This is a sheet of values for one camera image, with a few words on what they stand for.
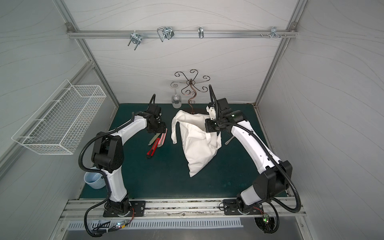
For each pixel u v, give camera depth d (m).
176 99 0.95
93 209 0.64
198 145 0.82
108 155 0.51
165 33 0.76
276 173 0.41
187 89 0.86
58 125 0.68
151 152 0.93
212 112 0.72
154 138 0.99
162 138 0.99
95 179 0.83
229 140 0.99
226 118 0.55
